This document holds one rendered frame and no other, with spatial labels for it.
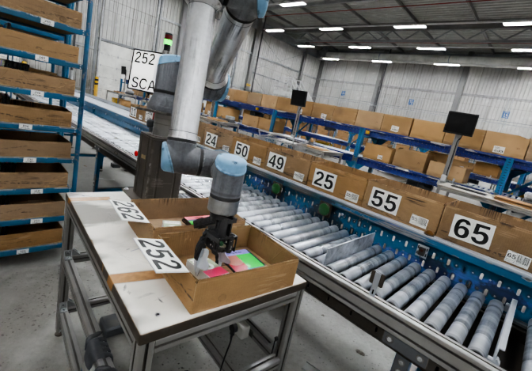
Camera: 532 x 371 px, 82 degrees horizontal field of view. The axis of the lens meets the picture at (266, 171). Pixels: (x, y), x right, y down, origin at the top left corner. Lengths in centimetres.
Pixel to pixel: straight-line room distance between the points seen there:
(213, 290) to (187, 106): 53
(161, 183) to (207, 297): 82
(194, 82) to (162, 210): 64
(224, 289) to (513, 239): 122
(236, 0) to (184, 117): 41
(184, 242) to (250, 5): 81
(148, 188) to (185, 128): 67
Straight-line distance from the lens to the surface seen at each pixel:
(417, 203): 172
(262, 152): 227
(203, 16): 105
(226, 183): 87
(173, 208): 143
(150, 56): 257
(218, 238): 91
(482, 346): 126
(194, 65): 100
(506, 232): 167
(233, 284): 93
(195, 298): 88
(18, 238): 253
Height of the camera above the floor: 130
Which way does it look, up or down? 11 degrees down
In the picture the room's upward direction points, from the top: 12 degrees clockwise
